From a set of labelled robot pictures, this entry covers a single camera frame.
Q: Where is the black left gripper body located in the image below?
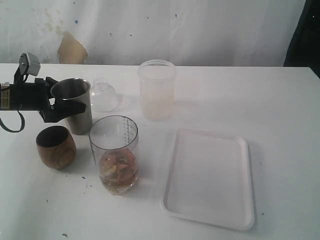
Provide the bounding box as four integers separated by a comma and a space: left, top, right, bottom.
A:
9, 68, 53, 121

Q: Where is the stainless steel cup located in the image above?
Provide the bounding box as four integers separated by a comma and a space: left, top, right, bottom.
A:
50, 78, 93, 135

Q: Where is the wooden cup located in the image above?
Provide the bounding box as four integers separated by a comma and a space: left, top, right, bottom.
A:
36, 125, 77, 170

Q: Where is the clear shaker strainer lid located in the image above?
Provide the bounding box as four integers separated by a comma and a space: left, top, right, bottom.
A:
90, 77, 119, 113

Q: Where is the brown organic sample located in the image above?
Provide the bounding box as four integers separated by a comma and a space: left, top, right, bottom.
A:
98, 149, 139, 195

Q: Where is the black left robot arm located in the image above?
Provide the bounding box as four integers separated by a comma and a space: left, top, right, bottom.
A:
0, 69, 87, 123

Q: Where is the clear plastic shaker cup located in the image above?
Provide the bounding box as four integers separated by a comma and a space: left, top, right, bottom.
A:
88, 115, 139, 195

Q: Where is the translucent plastic container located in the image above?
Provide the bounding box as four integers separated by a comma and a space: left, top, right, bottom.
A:
137, 59, 177, 121

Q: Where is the white rectangular tray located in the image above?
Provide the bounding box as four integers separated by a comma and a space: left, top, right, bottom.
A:
161, 128, 255, 231

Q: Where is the dark curtain at right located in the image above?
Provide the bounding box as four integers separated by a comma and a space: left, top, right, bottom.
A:
283, 0, 320, 76

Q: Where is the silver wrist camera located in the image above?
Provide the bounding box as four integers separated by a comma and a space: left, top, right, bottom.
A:
19, 52, 41, 77

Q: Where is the black cable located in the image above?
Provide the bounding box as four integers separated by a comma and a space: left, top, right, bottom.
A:
0, 108, 26, 133

